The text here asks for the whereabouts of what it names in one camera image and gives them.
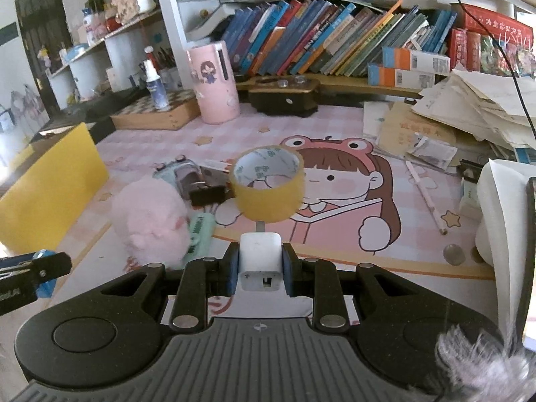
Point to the black binder clip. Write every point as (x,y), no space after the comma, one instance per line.
(206,195)

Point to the pink pen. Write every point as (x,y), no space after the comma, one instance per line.
(428,200)

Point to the yellow cardboard box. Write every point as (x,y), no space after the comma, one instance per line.
(46,194)

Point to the silver coin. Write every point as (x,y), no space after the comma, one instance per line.
(454,255)

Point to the grey toy camera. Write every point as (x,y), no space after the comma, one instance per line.
(182,173)

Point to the pink cylindrical container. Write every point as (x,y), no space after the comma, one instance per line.
(214,83)

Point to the pink plush toy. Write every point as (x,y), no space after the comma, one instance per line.
(151,220)

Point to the white power adapter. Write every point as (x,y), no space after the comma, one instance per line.
(260,261)

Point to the row of leaning books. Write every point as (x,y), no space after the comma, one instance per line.
(336,37)

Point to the pink cartoon desk mat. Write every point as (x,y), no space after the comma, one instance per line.
(359,204)

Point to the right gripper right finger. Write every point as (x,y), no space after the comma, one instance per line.
(319,280)

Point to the white spray bottle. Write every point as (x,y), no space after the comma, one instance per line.
(155,86)

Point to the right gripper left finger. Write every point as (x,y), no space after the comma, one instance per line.
(199,281)

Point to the black wooden box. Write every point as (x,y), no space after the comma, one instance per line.
(285,95)

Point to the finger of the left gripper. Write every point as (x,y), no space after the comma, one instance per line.
(43,267)

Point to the wooden chess board box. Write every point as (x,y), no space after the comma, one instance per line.
(142,115)

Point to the orange white box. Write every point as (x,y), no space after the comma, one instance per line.
(399,78)

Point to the stack of papers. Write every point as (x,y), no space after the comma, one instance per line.
(499,110)

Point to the yellow tape roll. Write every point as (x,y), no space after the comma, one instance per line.
(268,183)

